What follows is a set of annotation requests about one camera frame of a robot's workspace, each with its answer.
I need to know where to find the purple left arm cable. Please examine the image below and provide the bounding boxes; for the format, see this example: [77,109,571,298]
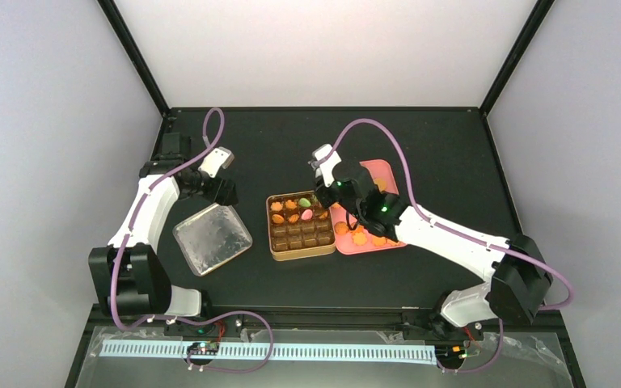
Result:
[108,107,274,375]

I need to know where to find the black enclosure frame post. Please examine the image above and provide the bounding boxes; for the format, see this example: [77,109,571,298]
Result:
[97,0,170,117]

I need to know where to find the gold cookie tin box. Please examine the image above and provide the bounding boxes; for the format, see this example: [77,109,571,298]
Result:
[266,190,336,262]

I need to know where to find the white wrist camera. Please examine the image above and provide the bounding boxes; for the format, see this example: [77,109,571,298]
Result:
[310,144,342,188]
[198,147,234,179]

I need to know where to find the light blue slotted cable duct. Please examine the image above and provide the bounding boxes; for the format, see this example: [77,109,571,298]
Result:
[97,339,437,365]

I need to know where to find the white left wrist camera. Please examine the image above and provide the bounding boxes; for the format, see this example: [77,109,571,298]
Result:
[198,147,234,179]

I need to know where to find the pink plastic tray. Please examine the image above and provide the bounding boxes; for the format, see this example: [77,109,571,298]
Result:
[329,159,406,255]

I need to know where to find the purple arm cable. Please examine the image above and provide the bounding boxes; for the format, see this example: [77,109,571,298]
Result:
[323,118,576,373]
[108,107,274,375]

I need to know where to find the pink round macaron cookie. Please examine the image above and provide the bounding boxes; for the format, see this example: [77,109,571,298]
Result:
[301,209,313,221]

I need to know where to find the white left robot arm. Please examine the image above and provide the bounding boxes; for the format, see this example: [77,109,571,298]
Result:
[88,133,237,318]

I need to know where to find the orange cookie second row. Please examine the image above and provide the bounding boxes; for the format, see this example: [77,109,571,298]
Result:
[271,214,285,224]

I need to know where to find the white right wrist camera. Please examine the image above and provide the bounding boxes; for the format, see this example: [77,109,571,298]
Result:
[310,144,342,188]

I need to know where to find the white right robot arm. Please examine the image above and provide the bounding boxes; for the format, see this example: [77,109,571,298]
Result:
[311,156,553,339]

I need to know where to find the green round macaron cookie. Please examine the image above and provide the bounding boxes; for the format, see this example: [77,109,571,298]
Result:
[298,197,312,208]

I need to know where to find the silver tin lid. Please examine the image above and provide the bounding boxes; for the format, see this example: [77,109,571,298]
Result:
[173,204,253,276]

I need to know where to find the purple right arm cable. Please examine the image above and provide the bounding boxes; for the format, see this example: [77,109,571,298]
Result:
[323,118,576,373]

